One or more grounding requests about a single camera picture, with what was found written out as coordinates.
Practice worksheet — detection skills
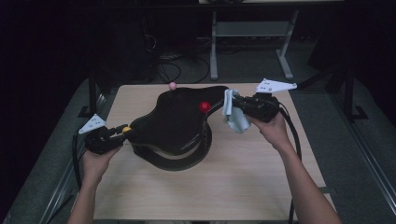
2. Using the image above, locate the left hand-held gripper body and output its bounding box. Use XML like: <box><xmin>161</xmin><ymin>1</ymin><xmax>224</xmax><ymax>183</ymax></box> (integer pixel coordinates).
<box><xmin>78</xmin><ymin>113</ymin><xmax>121</xmax><ymax>156</ymax></box>

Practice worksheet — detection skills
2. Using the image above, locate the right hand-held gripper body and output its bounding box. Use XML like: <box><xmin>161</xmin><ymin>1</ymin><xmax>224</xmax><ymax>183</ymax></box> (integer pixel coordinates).
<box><xmin>242</xmin><ymin>77</ymin><xmax>298</xmax><ymax>123</ymax></box>

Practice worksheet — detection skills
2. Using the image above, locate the light blue cloth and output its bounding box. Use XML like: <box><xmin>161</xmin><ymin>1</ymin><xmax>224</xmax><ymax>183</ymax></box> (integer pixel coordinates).
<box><xmin>221</xmin><ymin>88</ymin><xmax>251</xmax><ymax>134</ymax></box>

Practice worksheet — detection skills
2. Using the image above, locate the black wavy tray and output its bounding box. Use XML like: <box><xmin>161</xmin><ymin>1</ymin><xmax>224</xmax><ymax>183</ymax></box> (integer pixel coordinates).
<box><xmin>128</xmin><ymin>85</ymin><xmax>230</xmax><ymax>172</ymax></box>

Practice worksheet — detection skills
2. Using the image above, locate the person's left hand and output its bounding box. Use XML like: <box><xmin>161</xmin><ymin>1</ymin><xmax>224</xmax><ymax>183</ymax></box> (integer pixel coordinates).
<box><xmin>81</xmin><ymin>145</ymin><xmax>123</xmax><ymax>189</ymax></box>

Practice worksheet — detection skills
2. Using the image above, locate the person's right hand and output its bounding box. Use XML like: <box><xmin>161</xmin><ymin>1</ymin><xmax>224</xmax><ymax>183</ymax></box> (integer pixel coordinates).
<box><xmin>248</xmin><ymin>110</ymin><xmax>292</xmax><ymax>154</ymax></box>

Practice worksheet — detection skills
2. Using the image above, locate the grey metal stand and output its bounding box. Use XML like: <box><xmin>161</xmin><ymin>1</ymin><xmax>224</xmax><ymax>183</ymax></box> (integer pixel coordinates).
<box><xmin>210</xmin><ymin>8</ymin><xmax>300</xmax><ymax>81</ymax></box>

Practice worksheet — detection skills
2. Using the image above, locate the black flat strip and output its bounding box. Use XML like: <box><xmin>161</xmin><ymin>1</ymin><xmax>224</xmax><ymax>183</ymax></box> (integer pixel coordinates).
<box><xmin>318</xmin><ymin>186</ymin><xmax>338</xmax><ymax>196</ymax></box>

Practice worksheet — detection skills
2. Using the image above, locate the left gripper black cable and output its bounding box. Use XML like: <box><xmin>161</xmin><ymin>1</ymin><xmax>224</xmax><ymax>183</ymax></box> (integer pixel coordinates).
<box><xmin>72</xmin><ymin>130</ymin><xmax>88</xmax><ymax>190</ymax></box>

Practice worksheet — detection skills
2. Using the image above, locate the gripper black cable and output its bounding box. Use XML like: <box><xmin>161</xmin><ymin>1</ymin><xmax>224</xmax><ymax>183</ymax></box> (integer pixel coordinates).
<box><xmin>72</xmin><ymin>130</ymin><xmax>88</xmax><ymax>190</ymax></box>
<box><xmin>277</xmin><ymin>104</ymin><xmax>303</xmax><ymax>224</ymax></box>

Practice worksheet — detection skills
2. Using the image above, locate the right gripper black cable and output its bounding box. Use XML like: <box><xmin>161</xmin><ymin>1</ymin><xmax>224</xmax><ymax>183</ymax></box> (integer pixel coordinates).
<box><xmin>277</xmin><ymin>104</ymin><xmax>303</xmax><ymax>224</ymax></box>

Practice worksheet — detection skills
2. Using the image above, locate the black metal post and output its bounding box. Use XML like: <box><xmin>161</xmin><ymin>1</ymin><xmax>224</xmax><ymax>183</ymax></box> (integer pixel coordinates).
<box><xmin>345</xmin><ymin>66</ymin><xmax>369</xmax><ymax>122</ymax></box>
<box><xmin>78</xmin><ymin>69</ymin><xmax>98</xmax><ymax>120</ymax></box>

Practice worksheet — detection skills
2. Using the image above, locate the grey metal rail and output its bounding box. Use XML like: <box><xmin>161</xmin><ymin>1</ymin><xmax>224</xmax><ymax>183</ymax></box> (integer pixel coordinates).
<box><xmin>330</xmin><ymin>92</ymin><xmax>396</xmax><ymax>216</ymax></box>
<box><xmin>40</xmin><ymin>92</ymin><xmax>106</xmax><ymax>224</ymax></box>

